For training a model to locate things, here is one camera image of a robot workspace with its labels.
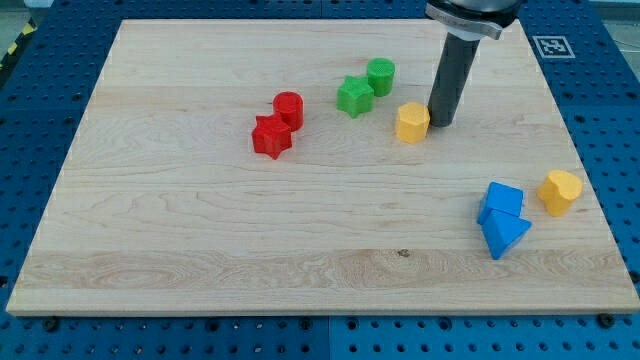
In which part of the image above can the yellow hexagon block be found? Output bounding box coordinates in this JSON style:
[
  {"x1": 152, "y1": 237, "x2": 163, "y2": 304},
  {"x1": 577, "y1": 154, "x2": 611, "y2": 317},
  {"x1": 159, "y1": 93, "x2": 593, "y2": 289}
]
[{"x1": 395, "y1": 102, "x2": 430, "y2": 144}]

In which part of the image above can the robot arm flange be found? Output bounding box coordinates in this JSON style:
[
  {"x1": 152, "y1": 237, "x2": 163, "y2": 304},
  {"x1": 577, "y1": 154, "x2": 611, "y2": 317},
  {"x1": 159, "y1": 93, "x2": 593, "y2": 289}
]
[{"x1": 425, "y1": 0, "x2": 523, "y2": 41}]

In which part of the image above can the red star block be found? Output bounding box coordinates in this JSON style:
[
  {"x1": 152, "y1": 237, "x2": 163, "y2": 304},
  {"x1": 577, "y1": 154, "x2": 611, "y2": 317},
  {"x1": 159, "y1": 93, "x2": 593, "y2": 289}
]
[{"x1": 251, "y1": 113, "x2": 292, "y2": 160}]

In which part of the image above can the green star block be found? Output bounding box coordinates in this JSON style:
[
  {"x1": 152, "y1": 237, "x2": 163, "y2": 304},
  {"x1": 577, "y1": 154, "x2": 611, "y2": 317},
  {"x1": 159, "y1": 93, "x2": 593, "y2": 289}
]
[{"x1": 336, "y1": 75, "x2": 374, "y2": 118}]

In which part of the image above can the red cylinder block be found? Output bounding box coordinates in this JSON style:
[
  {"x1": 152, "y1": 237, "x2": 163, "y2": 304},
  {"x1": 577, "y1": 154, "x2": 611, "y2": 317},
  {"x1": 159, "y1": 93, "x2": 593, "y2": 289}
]
[{"x1": 272, "y1": 91, "x2": 304, "y2": 131}]

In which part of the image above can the wooden board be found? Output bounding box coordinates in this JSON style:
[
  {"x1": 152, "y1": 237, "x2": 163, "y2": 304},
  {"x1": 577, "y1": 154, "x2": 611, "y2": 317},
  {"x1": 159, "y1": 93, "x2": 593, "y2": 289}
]
[{"x1": 7, "y1": 19, "x2": 639, "y2": 317}]

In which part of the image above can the green cylinder block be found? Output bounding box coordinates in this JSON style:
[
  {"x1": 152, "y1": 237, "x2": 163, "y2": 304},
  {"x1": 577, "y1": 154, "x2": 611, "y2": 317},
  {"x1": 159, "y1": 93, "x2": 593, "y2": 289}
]
[{"x1": 366, "y1": 58, "x2": 395, "y2": 97}]

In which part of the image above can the blue cube block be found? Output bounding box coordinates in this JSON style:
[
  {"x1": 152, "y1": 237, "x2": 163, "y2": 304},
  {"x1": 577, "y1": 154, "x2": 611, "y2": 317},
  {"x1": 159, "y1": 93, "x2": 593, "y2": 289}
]
[{"x1": 477, "y1": 182, "x2": 524, "y2": 225}]

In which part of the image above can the blue triangle block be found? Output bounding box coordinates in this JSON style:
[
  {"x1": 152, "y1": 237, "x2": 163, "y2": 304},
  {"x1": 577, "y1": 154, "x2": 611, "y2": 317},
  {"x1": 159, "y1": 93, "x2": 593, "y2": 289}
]
[{"x1": 481, "y1": 210, "x2": 532, "y2": 260}]

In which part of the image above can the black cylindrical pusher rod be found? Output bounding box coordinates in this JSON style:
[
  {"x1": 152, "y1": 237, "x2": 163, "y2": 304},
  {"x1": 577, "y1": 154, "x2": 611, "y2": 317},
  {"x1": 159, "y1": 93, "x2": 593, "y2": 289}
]
[{"x1": 428, "y1": 33, "x2": 480, "y2": 128}]

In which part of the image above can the yellow heart block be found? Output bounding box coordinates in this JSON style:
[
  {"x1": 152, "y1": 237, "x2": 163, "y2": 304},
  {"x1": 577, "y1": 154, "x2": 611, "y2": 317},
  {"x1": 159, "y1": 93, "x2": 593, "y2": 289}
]
[{"x1": 536, "y1": 170, "x2": 583, "y2": 217}]

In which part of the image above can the white fiducial marker tag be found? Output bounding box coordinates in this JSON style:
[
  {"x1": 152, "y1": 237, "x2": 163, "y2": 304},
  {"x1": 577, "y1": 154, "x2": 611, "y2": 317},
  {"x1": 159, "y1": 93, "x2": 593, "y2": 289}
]
[{"x1": 533, "y1": 35, "x2": 575, "y2": 59}]

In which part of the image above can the black bolt left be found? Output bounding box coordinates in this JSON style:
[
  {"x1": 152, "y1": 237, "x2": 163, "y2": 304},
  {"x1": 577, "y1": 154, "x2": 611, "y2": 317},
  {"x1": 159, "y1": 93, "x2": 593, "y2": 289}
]
[{"x1": 42, "y1": 317, "x2": 60, "y2": 333}]

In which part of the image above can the black bolt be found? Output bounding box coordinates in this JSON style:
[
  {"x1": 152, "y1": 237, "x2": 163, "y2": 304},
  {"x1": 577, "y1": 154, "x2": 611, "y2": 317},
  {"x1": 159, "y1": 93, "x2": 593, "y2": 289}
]
[
  {"x1": 42, "y1": 317, "x2": 60, "y2": 333},
  {"x1": 596, "y1": 313, "x2": 616, "y2": 329}
]

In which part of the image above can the black bolt right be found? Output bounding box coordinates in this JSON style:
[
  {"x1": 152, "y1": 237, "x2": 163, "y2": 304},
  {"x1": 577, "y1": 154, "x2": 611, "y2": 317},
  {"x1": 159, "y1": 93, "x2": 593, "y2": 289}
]
[{"x1": 596, "y1": 313, "x2": 616, "y2": 329}]

